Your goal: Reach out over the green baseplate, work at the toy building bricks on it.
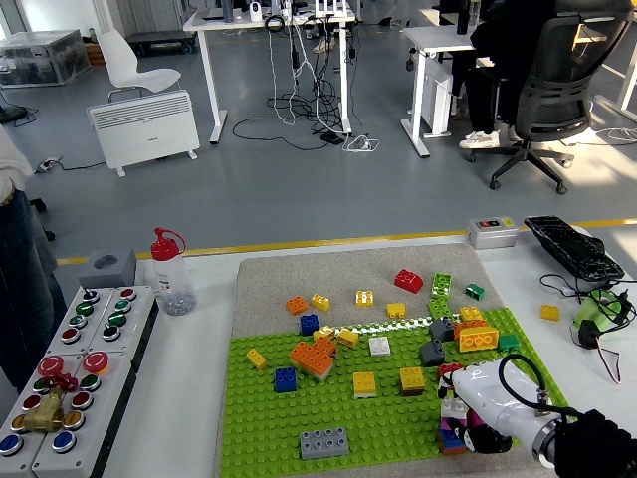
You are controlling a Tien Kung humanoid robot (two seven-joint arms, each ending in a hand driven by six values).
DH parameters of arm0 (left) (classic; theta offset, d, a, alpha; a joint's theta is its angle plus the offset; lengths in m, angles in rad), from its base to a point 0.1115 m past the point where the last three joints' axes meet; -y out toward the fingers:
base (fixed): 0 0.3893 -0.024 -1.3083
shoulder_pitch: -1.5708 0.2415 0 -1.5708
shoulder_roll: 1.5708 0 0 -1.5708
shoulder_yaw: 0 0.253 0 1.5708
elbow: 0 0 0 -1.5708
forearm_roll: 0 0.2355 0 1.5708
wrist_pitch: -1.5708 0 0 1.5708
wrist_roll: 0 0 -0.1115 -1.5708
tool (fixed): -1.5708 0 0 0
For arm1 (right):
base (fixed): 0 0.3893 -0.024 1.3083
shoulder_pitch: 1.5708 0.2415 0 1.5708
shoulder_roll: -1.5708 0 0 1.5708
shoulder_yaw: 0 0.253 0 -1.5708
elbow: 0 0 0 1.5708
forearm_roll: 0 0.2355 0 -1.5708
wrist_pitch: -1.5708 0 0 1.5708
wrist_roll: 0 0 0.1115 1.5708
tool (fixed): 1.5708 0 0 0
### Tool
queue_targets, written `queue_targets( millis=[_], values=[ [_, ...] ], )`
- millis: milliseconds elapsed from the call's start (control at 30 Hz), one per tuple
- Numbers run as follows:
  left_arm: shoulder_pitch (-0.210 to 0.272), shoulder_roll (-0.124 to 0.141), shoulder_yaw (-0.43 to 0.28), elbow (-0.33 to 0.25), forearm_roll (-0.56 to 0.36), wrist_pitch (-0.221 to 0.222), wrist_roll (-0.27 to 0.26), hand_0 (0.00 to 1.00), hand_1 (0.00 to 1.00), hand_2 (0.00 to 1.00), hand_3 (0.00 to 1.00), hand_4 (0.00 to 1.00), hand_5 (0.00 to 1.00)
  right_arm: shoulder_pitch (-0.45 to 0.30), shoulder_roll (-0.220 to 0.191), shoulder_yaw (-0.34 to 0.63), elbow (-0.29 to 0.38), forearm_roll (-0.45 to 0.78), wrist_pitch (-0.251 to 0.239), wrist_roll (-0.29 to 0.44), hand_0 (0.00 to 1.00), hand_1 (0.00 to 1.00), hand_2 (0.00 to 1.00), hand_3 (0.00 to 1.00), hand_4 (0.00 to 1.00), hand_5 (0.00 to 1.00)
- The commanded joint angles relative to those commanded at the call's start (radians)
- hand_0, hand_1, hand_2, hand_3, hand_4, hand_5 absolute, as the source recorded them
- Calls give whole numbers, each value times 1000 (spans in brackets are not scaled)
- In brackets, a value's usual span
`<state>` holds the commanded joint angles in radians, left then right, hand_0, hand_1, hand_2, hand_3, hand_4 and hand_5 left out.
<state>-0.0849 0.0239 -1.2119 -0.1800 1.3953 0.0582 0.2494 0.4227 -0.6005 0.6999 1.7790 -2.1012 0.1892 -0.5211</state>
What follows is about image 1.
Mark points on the blue two-by-two brick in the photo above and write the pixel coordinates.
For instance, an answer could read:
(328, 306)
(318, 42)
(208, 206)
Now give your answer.
(285, 379)
(309, 324)

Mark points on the seated person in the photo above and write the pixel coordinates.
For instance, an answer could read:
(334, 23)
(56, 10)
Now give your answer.
(485, 99)

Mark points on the red sloped brick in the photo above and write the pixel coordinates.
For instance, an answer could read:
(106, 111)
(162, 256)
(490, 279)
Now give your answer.
(408, 281)
(445, 369)

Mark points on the grey floor socket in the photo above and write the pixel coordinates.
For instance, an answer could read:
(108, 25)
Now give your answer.
(47, 164)

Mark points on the clear storage crate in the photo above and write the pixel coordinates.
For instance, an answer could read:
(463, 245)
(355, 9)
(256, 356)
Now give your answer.
(45, 57)

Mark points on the black mesh office chair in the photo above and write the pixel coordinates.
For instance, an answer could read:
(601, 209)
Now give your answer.
(555, 84)

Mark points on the yellow on white brick stack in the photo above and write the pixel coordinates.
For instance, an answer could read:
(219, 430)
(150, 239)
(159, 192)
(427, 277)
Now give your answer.
(364, 382)

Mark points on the grey emergency-stop button box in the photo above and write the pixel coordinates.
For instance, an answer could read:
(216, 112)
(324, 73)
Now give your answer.
(50, 366)
(92, 448)

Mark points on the green studded baseplate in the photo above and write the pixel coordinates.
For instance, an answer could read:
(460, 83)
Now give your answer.
(264, 423)

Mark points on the white two-by-two brick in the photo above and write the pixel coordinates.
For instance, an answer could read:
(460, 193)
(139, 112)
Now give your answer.
(379, 346)

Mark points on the brass valve red handwheel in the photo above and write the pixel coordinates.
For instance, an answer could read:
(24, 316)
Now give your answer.
(45, 413)

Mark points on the black power adapter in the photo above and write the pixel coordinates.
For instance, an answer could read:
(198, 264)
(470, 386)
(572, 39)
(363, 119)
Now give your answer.
(333, 138)

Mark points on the dark green small brick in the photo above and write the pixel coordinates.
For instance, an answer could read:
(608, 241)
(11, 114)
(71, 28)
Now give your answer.
(509, 342)
(475, 291)

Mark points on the orange two-by-two brick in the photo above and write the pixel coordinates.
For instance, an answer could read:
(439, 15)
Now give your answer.
(297, 305)

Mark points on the dark grey sloped brick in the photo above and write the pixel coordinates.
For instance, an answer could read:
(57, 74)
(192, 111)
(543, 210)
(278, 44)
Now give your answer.
(432, 352)
(441, 328)

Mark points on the orange long brick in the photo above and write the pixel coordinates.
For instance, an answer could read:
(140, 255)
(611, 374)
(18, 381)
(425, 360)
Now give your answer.
(470, 324)

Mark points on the grey four-button control box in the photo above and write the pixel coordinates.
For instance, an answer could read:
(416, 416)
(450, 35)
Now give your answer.
(142, 318)
(83, 309)

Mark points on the grey desk post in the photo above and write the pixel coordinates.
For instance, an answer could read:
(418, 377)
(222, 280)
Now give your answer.
(228, 12)

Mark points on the black wrapped keyboard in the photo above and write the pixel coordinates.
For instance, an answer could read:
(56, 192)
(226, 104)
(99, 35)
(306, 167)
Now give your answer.
(572, 249)

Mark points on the black swivel chair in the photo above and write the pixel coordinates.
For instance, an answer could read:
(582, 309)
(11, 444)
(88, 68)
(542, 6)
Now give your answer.
(37, 204)

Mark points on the white desk camera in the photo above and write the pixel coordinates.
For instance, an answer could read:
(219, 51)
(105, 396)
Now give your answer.
(255, 12)

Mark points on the grey block round hole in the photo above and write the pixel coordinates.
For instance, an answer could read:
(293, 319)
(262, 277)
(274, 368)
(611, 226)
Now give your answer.
(122, 271)

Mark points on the orange layered brick stack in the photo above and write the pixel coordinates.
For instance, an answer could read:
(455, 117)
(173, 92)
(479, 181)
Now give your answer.
(311, 357)

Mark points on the clear bottle red cap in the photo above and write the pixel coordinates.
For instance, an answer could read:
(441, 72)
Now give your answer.
(171, 289)

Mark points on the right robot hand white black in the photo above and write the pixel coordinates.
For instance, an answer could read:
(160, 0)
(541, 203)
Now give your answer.
(497, 393)

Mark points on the white plastic chair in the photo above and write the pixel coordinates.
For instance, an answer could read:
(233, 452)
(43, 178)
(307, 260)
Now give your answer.
(149, 77)

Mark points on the grey-brown mat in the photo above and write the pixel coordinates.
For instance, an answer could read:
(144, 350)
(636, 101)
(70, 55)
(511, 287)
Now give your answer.
(338, 279)

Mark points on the person's right hand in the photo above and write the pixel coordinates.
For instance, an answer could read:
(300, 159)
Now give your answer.
(5, 200)

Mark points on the white panel heater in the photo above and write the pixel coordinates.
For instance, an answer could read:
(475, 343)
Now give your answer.
(144, 132)

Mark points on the lime green long brick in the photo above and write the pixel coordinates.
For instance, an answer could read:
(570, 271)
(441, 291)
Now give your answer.
(442, 286)
(439, 309)

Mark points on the white computer tower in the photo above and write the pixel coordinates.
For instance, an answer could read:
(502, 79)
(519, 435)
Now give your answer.
(438, 99)

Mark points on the yellow two-by-four brick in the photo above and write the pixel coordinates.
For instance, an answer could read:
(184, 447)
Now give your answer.
(478, 339)

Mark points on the grey two-by-four brick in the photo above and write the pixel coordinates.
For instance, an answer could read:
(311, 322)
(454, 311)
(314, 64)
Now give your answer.
(324, 443)

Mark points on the yellow narrow brick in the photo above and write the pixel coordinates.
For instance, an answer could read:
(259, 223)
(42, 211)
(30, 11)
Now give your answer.
(257, 358)

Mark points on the black stand base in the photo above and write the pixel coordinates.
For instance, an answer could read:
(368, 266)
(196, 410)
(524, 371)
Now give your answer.
(12, 114)

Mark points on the grey switch box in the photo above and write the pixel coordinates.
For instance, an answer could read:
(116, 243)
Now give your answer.
(492, 236)

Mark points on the black wheeled dolly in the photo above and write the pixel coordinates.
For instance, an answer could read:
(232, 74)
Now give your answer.
(159, 37)

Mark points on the white standing desk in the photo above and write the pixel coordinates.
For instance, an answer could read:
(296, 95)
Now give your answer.
(213, 74)
(433, 39)
(629, 84)

